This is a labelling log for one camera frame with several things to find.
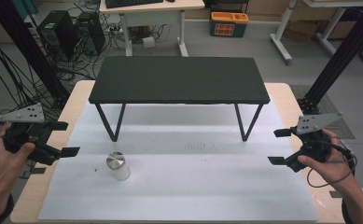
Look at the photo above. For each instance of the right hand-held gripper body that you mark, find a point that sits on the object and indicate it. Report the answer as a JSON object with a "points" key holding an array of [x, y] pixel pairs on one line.
{"points": [[314, 123]]}

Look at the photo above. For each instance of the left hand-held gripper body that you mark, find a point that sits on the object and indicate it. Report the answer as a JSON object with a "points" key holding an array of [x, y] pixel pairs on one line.
{"points": [[20, 115]]}

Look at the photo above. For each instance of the person's right hand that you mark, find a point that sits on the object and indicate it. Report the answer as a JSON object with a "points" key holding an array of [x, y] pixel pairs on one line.
{"points": [[337, 169]]}

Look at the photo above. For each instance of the person's left hand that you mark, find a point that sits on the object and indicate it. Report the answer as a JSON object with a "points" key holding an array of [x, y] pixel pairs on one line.
{"points": [[5, 166]]}

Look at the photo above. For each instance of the black tape strip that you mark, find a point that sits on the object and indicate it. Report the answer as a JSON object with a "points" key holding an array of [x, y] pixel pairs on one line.
{"points": [[37, 170], [335, 194]]}

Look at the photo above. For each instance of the white cup with silver lid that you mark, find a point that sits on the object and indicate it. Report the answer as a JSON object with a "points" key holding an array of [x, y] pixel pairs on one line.
{"points": [[117, 166]]}

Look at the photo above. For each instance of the black aluminium stand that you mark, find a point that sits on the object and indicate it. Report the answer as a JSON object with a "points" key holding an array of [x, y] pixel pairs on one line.
{"points": [[341, 56], [26, 46]]}

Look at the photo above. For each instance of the black computer tower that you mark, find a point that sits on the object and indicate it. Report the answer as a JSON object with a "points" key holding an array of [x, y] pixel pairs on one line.
{"points": [[58, 34]]}

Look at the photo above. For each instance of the slim black computer case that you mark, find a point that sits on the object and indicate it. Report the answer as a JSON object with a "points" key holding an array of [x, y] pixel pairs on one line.
{"points": [[90, 34]]}

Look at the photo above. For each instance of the cardboard box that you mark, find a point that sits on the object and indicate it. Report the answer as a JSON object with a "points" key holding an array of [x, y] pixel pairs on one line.
{"points": [[341, 29]]}

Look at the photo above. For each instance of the white foam mat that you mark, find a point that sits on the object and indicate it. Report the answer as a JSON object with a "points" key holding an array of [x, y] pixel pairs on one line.
{"points": [[182, 186]]}

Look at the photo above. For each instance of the small black table shelf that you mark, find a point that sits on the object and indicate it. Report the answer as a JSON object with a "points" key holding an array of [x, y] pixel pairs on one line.
{"points": [[179, 79]]}

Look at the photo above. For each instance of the orange and teal toolbox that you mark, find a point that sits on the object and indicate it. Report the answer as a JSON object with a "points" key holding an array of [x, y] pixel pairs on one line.
{"points": [[229, 25]]}

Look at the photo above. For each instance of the small white box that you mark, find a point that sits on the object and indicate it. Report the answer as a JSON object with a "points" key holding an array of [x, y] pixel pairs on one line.
{"points": [[148, 42]]}

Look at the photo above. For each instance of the black keyboard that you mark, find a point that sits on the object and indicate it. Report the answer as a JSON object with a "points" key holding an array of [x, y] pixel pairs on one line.
{"points": [[132, 2]]}

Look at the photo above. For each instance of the wooden desk with white legs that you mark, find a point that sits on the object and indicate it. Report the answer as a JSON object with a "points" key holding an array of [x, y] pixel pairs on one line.
{"points": [[151, 6]]}

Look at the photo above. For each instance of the white desk frame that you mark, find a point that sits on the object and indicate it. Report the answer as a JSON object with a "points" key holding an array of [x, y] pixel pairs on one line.
{"points": [[282, 40]]}

